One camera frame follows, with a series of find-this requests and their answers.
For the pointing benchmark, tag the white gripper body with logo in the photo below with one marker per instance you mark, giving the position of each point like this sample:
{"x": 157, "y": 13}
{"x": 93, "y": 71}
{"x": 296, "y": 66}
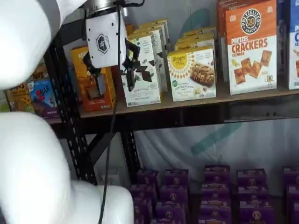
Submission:
{"x": 102, "y": 39}

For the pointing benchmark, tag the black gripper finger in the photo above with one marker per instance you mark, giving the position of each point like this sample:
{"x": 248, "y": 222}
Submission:
{"x": 132, "y": 50}
{"x": 91, "y": 64}

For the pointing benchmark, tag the white almond flour bars box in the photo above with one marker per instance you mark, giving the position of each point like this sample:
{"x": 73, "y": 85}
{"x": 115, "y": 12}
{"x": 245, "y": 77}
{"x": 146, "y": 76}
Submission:
{"x": 196, "y": 43}
{"x": 198, "y": 32}
{"x": 187, "y": 81}

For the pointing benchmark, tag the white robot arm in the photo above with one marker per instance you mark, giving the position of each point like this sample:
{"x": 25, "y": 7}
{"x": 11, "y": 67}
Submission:
{"x": 23, "y": 35}

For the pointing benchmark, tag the orange snack box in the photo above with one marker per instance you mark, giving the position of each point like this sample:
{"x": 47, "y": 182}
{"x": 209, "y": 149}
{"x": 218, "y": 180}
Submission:
{"x": 130, "y": 29}
{"x": 79, "y": 77}

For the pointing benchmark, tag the white sweet thins box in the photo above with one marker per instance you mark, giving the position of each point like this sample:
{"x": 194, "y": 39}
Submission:
{"x": 161, "y": 46}
{"x": 155, "y": 23}
{"x": 144, "y": 95}

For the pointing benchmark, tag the yellow Bobo's snack box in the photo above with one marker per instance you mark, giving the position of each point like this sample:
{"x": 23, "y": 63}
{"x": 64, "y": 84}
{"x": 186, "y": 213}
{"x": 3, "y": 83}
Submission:
{"x": 19, "y": 98}
{"x": 39, "y": 72}

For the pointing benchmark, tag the blue Zbar box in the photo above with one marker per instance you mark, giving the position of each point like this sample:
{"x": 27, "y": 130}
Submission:
{"x": 43, "y": 98}

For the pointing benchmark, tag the black metal shelf rack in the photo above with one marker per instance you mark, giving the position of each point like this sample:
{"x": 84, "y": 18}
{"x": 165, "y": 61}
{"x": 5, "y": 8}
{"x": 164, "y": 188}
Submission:
{"x": 70, "y": 121}

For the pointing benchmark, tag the green snack box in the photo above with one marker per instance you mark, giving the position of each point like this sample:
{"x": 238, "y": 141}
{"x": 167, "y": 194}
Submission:
{"x": 4, "y": 107}

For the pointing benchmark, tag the brown wooden shelf board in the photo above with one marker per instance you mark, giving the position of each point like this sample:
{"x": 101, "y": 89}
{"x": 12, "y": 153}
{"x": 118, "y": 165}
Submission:
{"x": 222, "y": 98}

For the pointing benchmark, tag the orange cheddar pretzel crackers box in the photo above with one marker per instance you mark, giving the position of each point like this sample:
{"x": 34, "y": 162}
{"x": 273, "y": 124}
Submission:
{"x": 252, "y": 58}

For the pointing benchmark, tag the purple snack box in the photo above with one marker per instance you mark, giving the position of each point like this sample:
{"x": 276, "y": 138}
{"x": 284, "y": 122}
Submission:
{"x": 252, "y": 177}
{"x": 254, "y": 192}
{"x": 170, "y": 211}
{"x": 215, "y": 215}
{"x": 216, "y": 203}
{"x": 176, "y": 177}
{"x": 217, "y": 173}
{"x": 148, "y": 177}
{"x": 216, "y": 191}
{"x": 164, "y": 221}
{"x": 294, "y": 193}
{"x": 292, "y": 176}
{"x": 143, "y": 192}
{"x": 142, "y": 211}
{"x": 257, "y": 213}
{"x": 294, "y": 213}
{"x": 174, "y": 193}

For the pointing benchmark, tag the blue pretzel crackers box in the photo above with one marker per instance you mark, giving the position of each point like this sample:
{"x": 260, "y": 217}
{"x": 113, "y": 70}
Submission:
{"x": 294, "y": 58}

